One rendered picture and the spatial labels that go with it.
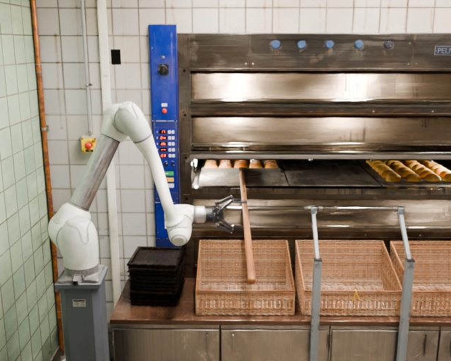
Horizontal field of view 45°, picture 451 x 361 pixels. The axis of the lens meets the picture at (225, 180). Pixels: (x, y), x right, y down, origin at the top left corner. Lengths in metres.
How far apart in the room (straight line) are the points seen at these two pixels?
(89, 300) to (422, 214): 2.08
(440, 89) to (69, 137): 2.22
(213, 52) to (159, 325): 1.58
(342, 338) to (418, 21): 1.83
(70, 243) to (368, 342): 1.70
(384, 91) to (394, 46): 0.26
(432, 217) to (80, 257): 2.16
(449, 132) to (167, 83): 1.71
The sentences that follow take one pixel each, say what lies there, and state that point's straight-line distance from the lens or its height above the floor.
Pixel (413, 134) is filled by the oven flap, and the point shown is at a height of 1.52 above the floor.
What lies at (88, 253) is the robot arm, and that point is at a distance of 2.54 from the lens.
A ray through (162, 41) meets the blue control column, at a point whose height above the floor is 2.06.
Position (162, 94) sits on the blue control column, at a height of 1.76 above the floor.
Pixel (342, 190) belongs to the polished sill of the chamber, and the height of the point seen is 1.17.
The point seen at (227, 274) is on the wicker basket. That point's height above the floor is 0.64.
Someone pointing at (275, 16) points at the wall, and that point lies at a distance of 3.26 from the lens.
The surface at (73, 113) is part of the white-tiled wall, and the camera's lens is 3.41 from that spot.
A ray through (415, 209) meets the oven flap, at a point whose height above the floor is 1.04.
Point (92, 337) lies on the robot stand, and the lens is 2.69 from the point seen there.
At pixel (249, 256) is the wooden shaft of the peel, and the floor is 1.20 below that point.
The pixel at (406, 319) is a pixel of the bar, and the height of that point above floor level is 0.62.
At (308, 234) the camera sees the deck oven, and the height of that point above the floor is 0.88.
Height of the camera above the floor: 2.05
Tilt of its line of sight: 14 degrees down
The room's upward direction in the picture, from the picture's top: straight up
